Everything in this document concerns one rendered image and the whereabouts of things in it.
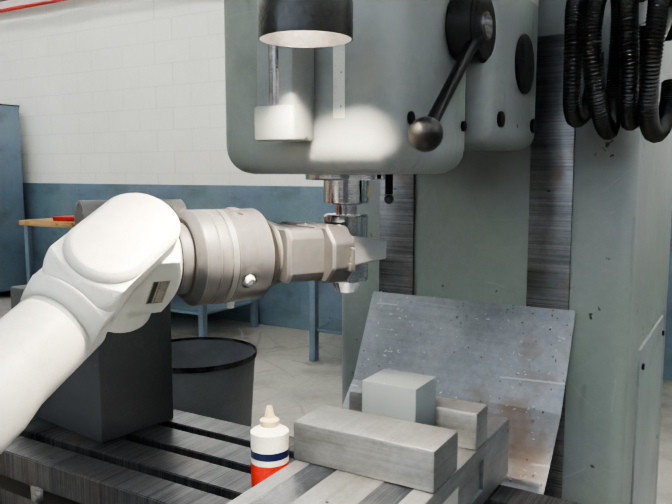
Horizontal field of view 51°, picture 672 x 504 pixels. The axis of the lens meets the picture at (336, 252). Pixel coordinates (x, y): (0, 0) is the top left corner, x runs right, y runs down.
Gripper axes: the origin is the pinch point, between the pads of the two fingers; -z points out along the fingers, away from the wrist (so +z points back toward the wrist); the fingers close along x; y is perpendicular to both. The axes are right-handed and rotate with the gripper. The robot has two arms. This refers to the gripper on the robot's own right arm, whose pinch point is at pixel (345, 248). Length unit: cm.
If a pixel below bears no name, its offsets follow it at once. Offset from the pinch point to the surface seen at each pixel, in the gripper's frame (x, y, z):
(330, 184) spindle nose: -0.6, -6.7, 2.4
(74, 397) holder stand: 35.5, 22.4, 19.6
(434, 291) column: 20.5, 10.3, -31.3
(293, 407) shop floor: 270, 122, -154
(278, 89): -5.8, -15.0, 11.4
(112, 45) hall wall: 632, -130, -168
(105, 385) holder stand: 30.1, 19.8, 16.9
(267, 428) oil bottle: 2.0, 18.6, 8.4
